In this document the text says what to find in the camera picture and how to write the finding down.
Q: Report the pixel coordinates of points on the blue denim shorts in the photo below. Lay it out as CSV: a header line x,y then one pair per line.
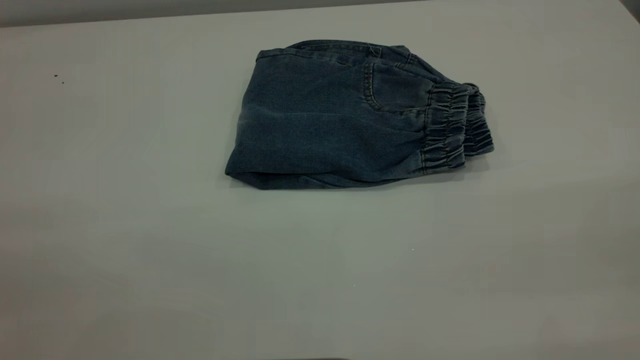
x,y
340,125

